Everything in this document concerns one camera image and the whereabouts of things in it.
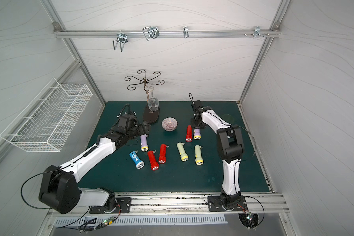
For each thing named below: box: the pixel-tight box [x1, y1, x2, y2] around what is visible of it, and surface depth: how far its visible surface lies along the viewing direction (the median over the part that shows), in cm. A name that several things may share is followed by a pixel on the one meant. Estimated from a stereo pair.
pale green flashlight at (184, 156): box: [176, 142, 189, 162], surface depth 92 cm
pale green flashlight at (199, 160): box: [194, 144, 204, 166], surface depth 90 cm
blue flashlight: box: [128, 149, 145, 170], surface depth 88 cm
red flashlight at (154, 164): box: [147, 149, 160, 171], surface depth 88 cm
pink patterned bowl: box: [161, 117, 178, 132], surface depth 106 cm
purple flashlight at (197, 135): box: [193, 128, 202, 140], surface depth 95 cm
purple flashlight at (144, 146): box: [140, 134, 149, 152], surface depth 95 cm
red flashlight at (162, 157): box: [158, 143, 170, 164], surface depth 92 cm
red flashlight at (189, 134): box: [185, 124, 193, 143], surface depth 100 cm
